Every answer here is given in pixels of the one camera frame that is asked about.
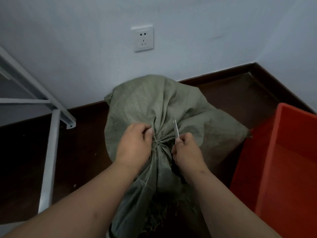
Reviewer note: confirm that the person's right hand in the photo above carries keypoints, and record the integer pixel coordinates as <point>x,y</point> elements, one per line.
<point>188,156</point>

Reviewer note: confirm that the person's left hand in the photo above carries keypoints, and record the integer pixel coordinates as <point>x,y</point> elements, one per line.
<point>133,144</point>

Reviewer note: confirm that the person's left thumb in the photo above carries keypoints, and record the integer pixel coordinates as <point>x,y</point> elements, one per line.
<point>149,134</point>

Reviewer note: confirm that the person's right thumb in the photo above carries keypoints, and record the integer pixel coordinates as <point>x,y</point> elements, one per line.
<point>187,137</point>

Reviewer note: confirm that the silver utility knife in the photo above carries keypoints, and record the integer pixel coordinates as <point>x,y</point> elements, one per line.
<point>175,130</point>

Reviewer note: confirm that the green woven sack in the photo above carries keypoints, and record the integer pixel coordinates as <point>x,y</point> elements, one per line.
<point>158,106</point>

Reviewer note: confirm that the person's left forearm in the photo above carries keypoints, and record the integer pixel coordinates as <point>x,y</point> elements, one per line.
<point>71,208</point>

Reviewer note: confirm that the person's right forearm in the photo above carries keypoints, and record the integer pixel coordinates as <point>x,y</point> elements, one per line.
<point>227,210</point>

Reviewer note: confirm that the dark wooden baseboard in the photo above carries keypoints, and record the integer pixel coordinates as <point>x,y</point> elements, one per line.
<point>247,71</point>

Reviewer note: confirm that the red plastic bin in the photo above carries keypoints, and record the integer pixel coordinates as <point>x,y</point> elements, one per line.
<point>284,171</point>

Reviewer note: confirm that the white wall socket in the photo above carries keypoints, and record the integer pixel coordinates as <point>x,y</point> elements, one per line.
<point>143,38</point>

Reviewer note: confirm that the white metal frame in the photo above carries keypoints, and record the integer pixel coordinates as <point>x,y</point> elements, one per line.
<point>47,121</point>

